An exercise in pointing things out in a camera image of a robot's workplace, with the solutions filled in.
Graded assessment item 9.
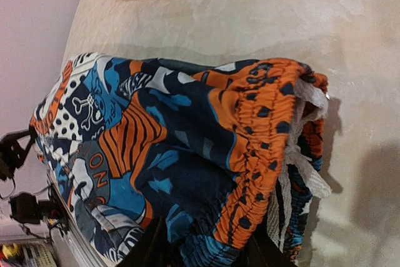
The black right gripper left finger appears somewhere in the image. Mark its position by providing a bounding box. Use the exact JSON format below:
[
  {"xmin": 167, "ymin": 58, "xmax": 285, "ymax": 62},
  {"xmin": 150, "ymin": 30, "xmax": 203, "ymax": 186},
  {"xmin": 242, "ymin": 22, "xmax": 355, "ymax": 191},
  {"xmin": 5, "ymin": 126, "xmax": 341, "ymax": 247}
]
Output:
[{"xmin": 120, "ymin": 218, "xmax": 172, "ymax": 267}]

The colourful clutter under table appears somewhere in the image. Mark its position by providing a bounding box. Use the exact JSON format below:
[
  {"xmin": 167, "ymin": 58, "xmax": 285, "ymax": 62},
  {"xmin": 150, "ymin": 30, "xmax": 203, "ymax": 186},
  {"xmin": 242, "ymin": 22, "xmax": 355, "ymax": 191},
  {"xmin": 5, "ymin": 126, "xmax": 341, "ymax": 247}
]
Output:
[{"xmin": 1, "ymin": 243, "xmax": 58, "ymax": 267}]

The orange patterned garment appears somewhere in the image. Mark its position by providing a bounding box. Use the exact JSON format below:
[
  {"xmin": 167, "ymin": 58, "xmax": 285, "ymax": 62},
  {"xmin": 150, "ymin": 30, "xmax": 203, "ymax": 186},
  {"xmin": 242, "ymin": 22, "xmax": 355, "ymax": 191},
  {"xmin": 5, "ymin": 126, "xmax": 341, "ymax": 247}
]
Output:
[{"xmin": 30, "ymin": 53, "xmax": 331, "ymax": 266}]

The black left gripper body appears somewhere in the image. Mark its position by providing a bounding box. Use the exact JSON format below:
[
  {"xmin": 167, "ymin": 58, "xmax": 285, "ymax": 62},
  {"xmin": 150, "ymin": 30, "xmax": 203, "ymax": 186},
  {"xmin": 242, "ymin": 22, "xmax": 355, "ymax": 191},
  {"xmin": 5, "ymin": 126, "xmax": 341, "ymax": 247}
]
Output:
[{"xmin": 1, "ymin": 129, "xmax": 34, "ymax": 181}]

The aluminium front rail frame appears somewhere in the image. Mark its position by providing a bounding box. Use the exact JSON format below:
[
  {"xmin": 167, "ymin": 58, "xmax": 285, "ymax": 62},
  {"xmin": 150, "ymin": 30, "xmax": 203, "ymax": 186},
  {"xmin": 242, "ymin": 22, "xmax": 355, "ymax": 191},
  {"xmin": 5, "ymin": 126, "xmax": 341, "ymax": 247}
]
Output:
[{"xmin": 46, "ymin": 171, "xmax": 108, "ymax": 267}]

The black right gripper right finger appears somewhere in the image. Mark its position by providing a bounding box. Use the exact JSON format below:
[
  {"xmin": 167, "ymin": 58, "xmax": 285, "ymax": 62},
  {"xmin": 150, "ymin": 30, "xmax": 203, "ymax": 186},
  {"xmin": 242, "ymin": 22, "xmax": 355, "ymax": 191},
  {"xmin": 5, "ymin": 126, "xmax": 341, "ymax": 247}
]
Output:
[{"xmin": 246, "ymin": 236, "xmax": 296, "ymax": 267}]

